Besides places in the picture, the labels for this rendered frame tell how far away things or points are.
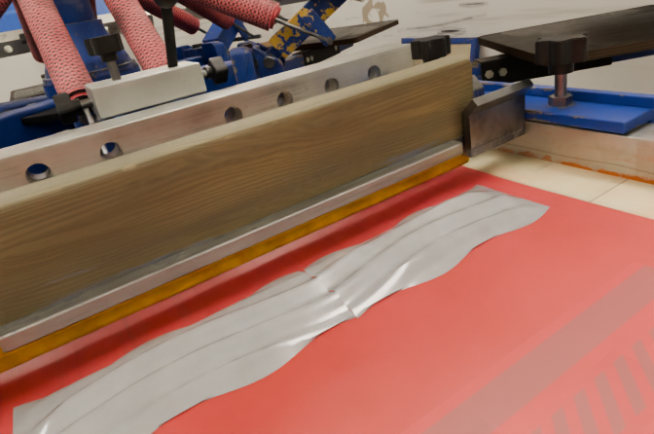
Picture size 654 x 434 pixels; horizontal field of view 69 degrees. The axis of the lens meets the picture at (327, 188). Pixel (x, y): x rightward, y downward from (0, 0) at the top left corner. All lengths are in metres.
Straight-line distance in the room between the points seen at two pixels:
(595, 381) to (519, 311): 0.05
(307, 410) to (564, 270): 0.17
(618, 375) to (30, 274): 0.30
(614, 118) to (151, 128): 0.43
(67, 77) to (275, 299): 0.54
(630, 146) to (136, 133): 0.45
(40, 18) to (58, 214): 0.60
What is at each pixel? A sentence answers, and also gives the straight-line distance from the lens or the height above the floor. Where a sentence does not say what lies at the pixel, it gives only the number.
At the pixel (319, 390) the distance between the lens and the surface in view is 0.25.
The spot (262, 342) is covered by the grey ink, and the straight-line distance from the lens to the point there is 0.28.
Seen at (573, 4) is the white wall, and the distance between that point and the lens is 2.52.
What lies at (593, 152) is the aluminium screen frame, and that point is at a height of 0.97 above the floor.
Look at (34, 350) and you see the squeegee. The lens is 0.35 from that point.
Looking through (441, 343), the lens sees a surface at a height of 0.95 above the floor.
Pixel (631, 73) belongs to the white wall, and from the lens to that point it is 2.44.
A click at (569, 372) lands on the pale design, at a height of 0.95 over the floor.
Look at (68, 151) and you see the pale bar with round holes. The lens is 0.54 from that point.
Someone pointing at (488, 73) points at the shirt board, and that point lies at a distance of 1.11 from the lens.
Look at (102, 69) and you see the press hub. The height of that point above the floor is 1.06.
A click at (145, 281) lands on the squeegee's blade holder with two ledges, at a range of 0.31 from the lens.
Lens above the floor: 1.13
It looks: 23 degrees down
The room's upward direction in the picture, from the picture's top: 11 degrees counter-clockwise
